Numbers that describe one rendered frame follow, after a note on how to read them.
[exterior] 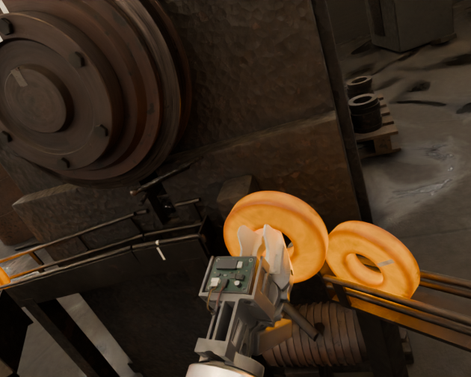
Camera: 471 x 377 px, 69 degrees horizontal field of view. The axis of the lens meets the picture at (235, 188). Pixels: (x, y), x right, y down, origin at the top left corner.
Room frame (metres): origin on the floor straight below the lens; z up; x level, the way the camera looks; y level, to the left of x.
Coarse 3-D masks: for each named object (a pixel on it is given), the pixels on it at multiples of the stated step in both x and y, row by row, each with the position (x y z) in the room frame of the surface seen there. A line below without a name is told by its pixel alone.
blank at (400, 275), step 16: (352, 224) 0.44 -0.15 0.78; (368, 224) 0.43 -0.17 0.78; (336, 240) 0.45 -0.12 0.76; (352, 240) 0.42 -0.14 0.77; (368, 240) 0.40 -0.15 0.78; (384, 240) 0.39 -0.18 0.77; (336, 256) 0.46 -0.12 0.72; (352, 256) 0.46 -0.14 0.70; (368, 256) 0.41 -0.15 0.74; (384, 256) 0.38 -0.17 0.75; (400, 256) 0.37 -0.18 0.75; (336, 272) 0.47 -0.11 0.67; (352, 272) 0.44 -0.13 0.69; (368, 272) 0.44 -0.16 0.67; (384, 272) 0.39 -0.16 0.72; (400, 272) 0.36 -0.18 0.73; (416, 272) 0.37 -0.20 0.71; (384, 288) 0.39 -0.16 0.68; (400, 288) 0.37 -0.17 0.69
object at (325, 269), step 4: (324, 260) 0.48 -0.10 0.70; (324, 264) 0.48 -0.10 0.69; (324, 268) 0.48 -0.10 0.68; (328, 268) 0.48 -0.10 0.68; (320, 272) 0.47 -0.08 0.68; (324, 272) 0.48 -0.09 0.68; (328, 272) 0.48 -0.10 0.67; (332, 272) 0.48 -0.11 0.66; (320, 276) 0.47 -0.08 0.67; (324, 284) 0.47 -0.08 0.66; (328, 292) 0.47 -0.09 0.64; (332, 292) 0.47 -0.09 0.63; (328, 296) 0.47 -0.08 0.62; (332, 296) 0.47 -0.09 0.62
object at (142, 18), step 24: (120, 0) 0.68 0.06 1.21; (144, 0) 0.72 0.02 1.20; (144, 24) 0.67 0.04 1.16; (168, 48) 0.66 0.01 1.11; (168, 72) 0.67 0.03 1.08; (168, 96) 0.68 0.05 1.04; (168, 120) 0.69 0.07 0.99; (168, 144) 0.69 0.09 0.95; (48, 168) 0.81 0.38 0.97; (144, 168) 0.72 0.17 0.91
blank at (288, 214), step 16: (256, 192) 0.44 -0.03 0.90; (272, 192) 0.42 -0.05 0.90; (240, 208) 0.42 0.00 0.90; (256, 208) 0.41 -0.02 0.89; (272, 208) 0.40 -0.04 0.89; (288, 208) 0.39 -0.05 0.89; (304, 208) 0.39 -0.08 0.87; (224, 224) 0.44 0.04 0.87; (240, 224) 0.43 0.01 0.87; (256, 224) 0.42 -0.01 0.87; (272, 224) 0.40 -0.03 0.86; (288, 224) 0.39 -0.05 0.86; (304, 224) 0.38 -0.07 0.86; (320, 224) 0.39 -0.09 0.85; (224, 240) 0.45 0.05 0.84; (304, 240) 0.38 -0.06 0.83; (320, 240) 0.37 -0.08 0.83; (304, 256) 0.39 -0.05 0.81; (320, 256) 0.37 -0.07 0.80; (304, 272) 0.39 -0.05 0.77
